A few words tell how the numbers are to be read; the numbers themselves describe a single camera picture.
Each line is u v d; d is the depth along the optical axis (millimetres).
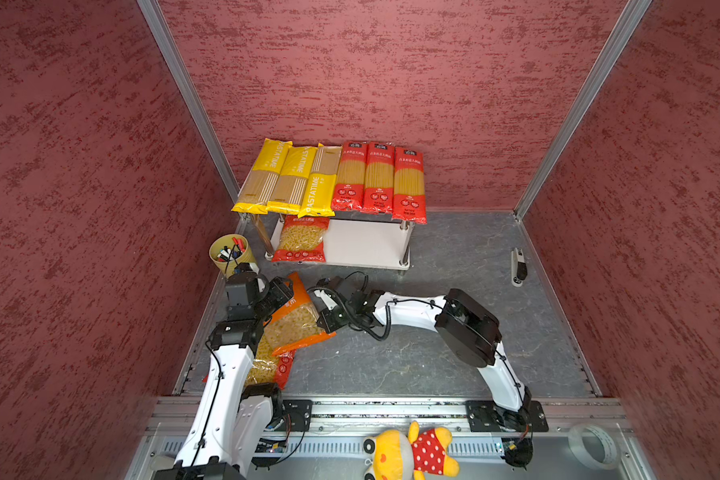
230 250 955
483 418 741
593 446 726
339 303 719
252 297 608
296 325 860
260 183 765
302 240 977
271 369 792
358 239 1023
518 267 999
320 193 742
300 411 741
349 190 741
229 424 449
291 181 775
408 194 738
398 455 631
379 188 756
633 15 713
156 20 720
